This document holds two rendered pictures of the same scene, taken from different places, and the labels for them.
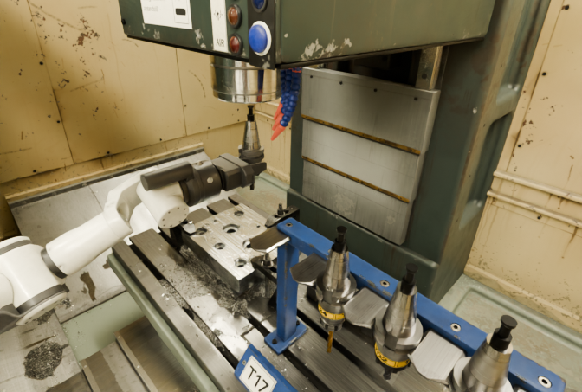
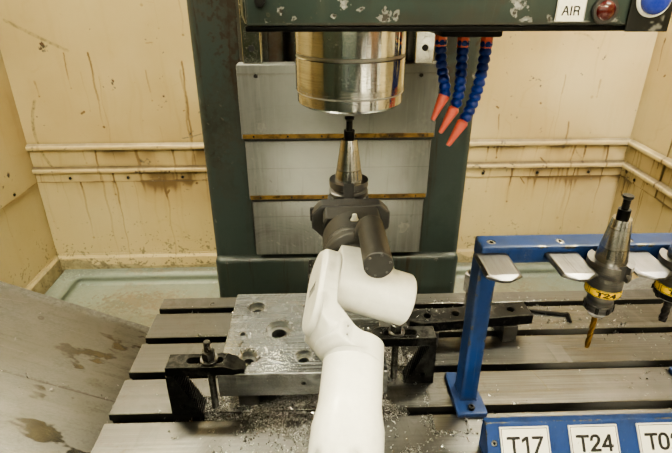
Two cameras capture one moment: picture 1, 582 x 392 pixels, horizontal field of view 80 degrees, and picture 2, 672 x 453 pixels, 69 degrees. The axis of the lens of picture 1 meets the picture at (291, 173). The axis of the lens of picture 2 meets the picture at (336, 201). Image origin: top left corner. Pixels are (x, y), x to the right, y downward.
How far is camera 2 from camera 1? 0.71 m
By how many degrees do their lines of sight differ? 42
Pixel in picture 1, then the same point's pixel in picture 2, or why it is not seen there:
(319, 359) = (514, 389)
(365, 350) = (525, 353)
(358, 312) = (654, 269)
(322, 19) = not seen: outside the picture
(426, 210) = (437, 199)
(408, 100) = (411, 79)
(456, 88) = (452, 56)
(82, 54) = not seen: outside the picture
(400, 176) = (410, 171)
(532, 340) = (512, 287)
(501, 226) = not seen: hidden behind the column
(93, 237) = (377, 389)
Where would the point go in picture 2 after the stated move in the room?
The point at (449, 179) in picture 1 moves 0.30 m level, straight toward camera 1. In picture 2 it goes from (458, 155) to (536, 200)
